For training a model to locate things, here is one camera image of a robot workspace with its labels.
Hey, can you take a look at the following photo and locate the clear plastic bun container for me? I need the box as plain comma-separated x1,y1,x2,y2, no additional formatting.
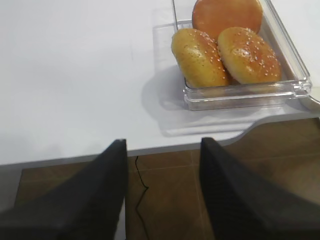
157,0,312,111

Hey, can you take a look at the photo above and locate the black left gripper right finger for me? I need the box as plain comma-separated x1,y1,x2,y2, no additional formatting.
200,137,320,240

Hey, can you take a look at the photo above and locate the plain orange bun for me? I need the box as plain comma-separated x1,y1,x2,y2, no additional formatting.
192,0,263,39

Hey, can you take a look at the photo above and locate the right sesame bun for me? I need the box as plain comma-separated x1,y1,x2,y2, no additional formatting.
217,27,282,85

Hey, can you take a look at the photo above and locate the left sesame bun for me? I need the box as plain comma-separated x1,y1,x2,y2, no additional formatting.
171,28,230,88

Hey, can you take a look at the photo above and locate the thin black cable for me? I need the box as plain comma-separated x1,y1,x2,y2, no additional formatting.
134,156,150,240

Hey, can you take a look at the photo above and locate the sesame bun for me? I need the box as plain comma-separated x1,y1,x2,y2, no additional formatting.
171,28,230,88
217,27,282,85

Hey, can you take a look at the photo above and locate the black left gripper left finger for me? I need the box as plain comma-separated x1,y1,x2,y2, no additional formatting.
0,139,128,240

